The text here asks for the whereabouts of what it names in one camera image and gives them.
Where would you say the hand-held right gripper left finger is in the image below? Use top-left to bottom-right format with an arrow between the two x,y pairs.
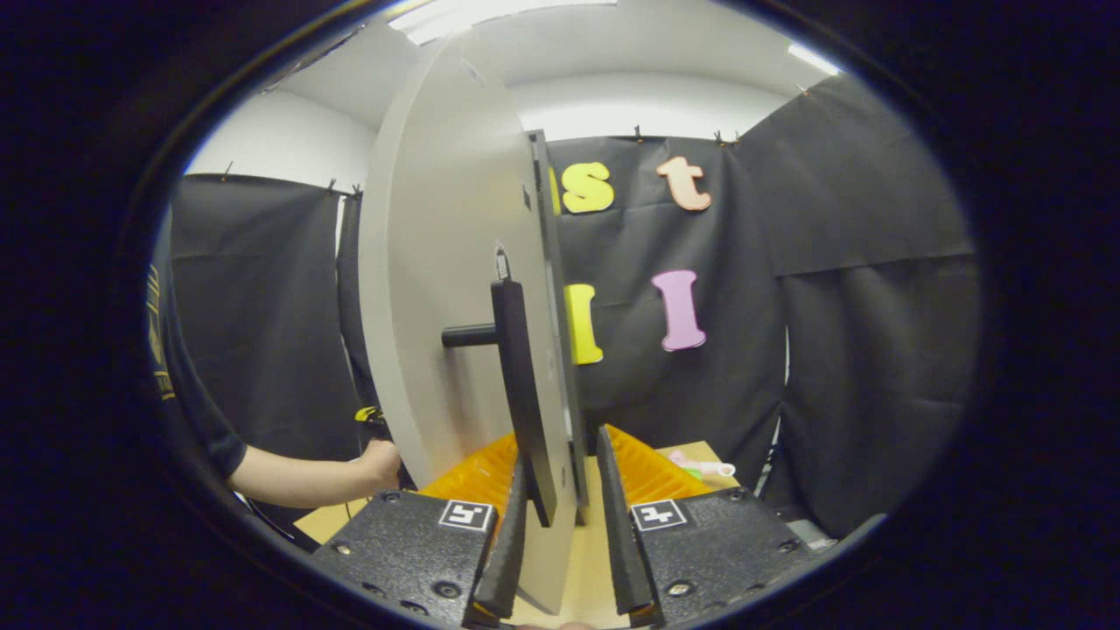
311,433 -> 530,629

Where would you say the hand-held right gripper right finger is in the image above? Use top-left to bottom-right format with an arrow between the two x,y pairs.
597,423 -> 828,627

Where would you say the black door handle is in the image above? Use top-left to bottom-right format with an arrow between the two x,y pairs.
440,248 -> 559,529

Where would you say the grey cabinet door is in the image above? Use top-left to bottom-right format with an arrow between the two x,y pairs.
357,35 -> 592,616

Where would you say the green and pink plush toy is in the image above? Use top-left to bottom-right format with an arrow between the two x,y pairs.
667,449 -> 739,482

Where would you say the black backdrop cloth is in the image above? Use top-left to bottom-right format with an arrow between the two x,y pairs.
166,74 -> 981,539

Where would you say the ceiling light strip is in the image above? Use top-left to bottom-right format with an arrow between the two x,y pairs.
786,42 -> 843,78

